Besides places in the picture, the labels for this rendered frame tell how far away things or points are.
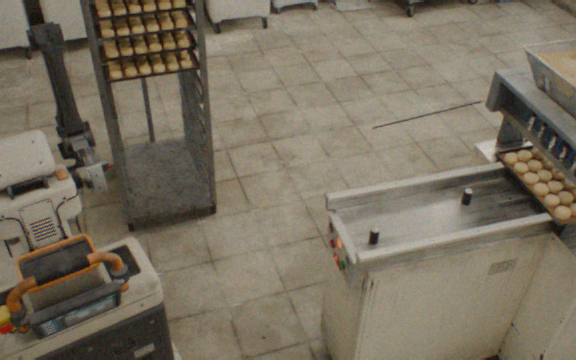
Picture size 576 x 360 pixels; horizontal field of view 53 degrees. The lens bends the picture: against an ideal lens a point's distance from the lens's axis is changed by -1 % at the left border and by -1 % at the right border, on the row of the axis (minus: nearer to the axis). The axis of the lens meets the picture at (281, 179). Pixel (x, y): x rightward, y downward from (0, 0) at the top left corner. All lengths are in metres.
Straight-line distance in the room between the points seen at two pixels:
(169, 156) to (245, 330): 1.21
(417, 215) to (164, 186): 1.61
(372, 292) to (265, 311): 0.94
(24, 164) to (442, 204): 1.42
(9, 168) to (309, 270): 1.59
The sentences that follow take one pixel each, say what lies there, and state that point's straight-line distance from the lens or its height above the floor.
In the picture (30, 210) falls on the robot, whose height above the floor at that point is 0.97.
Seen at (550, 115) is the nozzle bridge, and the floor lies 1.18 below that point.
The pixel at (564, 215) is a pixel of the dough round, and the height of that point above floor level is 0.92.
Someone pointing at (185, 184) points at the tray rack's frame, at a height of 0.15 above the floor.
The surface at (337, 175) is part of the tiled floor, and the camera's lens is 3.55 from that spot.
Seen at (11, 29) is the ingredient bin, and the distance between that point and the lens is 4.92.
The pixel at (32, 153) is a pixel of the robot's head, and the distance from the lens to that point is 2.00.
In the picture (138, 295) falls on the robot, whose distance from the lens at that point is 1.92.
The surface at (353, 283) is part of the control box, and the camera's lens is 1.99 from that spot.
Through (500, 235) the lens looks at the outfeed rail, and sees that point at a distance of 2.09.
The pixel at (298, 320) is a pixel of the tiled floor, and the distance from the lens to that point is 2.80.
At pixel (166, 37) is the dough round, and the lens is 2.70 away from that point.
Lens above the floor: 2.26
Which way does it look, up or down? 40 degrees down
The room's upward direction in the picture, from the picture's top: 1 degrees clockwise
